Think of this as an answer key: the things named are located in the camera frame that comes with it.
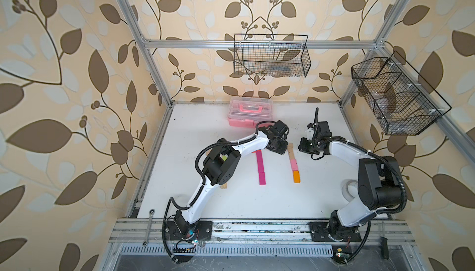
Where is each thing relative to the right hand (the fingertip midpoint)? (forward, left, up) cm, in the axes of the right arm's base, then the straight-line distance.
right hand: (299, 147), depth 95 cm
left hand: (0, +9, 0) cm, 9 cm away
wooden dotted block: (+1, +4, -4) cm, 6 cm away
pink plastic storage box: (+18, +27, +9) cm, 34 cm away
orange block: (-15, +4, -4) cm, 16 cm away
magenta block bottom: (-14, +21, -4) cm, 26 cm away
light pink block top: (-8, +4, -4) cm, 10 cm away
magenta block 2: (-7, +21, -4) cm, 22 cm away
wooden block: (-18, +39, -4) cm, 43 cm away
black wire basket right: (+3, -36, +29) cm, 46 cm away
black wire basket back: (+38, +7, +30) cm, 49 cm away
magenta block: (-1, +21, -3) cm, 22 cm away
